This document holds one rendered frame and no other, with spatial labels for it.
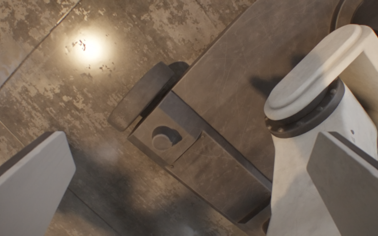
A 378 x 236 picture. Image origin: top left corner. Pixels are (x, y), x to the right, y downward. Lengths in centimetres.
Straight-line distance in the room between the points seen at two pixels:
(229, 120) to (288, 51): 19
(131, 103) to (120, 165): 34
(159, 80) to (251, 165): 29
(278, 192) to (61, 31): 67
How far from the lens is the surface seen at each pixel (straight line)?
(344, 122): 33
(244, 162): 52
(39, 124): 82
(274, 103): 37
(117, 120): 49
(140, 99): 45
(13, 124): 88
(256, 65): 48
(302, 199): 26
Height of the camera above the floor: 63
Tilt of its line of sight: 74 degrees down
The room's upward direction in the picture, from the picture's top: 179 degrees clockwise
